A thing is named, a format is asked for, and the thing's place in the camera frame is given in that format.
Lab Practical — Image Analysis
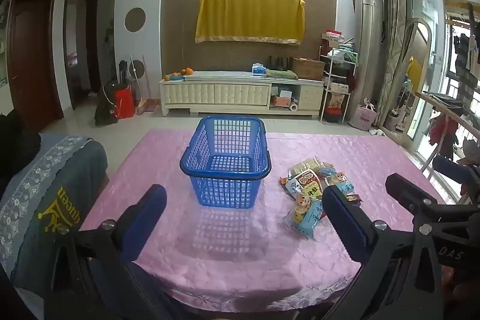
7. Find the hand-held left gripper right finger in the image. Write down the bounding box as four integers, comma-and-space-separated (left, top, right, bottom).
322, 185, 447, 320

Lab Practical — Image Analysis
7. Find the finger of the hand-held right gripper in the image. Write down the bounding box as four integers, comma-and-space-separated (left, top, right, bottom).
385, 173, 480, 231
431, 155, 480, 193

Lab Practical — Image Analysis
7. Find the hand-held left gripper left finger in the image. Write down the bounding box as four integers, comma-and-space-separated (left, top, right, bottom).
47, 184, 167, 320

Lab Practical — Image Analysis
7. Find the large blue snack packet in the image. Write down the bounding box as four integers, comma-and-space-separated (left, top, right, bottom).
283, 194, 328, 242

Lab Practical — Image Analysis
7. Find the clear packet of beige crackers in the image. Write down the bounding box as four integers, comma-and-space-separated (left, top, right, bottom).
290, 157, 325, 175

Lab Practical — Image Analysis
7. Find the blue plastic basket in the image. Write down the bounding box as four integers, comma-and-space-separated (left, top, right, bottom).
179, 116, 272, 209

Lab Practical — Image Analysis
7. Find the pink quilted tablecloth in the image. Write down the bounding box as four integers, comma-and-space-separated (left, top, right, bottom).
80, 129, 447, 313

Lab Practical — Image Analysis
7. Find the clothes drying rack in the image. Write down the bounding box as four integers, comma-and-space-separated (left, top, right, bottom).
412, 91, 480, 201

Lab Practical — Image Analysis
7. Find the pink bag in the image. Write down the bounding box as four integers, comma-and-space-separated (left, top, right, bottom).
349, 100, 379, 129

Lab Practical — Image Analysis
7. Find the arched standing mirror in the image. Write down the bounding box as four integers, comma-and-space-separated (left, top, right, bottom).
394, 18, 434, 141

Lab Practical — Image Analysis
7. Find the broom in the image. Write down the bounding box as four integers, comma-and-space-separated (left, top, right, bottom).
136, 55, 157, 115

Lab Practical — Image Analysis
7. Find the grey embroidered chair cover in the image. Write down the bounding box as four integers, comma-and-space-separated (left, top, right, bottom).
0, 134, 109, 306

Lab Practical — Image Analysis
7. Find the red bag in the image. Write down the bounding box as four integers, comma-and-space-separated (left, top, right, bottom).
114, 88, 136, 119

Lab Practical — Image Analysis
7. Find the black bag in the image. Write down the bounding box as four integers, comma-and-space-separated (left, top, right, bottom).
94, 80, 121, 127

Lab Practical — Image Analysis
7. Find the cream TV cabinet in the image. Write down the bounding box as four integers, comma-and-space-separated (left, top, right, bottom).
159, 70, 325, 117

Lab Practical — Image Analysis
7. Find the white metal shelf rack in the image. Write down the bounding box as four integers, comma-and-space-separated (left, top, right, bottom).
319, 48, 359, 123

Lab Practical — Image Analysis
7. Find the white mop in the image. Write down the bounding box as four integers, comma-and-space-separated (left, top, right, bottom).
128, 54, 143, 99

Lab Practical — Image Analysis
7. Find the patterned curtain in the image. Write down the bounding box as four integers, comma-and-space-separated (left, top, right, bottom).
375, 0, 408, 129

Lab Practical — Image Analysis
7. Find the standing air conditioner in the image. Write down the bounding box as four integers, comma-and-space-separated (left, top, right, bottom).
354, 0, 387, 118

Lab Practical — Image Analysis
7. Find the cardboard box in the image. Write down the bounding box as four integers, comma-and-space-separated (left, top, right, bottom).
292, 58, 326, 81

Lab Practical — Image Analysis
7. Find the green cushion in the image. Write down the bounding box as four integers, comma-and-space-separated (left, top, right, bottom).
265, 70, 298, 80

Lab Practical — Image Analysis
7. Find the row of dark bottles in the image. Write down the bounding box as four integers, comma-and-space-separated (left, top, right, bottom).
267, 55, 293, 70

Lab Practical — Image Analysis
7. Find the yellow cloth cover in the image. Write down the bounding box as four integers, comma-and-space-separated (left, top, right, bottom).
195, 0, 306, 45

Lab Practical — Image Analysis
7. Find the large brown wall disc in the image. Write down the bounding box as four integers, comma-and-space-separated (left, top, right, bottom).
124, 7, 147, 33

